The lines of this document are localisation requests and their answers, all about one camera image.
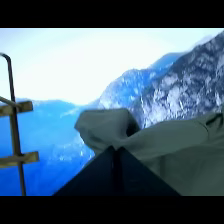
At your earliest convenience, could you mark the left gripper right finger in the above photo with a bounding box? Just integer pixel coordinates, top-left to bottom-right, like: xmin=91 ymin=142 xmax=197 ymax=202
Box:
xmin=114 ymin=146 xmax=181 ymax=197

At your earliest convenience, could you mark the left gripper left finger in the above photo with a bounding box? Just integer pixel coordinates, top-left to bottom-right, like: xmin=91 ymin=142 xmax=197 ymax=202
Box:
xmin=53 ymin=145 xmax=115 ymax=197

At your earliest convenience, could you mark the grey T-shirt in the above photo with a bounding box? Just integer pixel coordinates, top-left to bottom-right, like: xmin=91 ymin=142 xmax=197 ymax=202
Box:
xmin=73 ymin=108 xmax=224 ymax=197

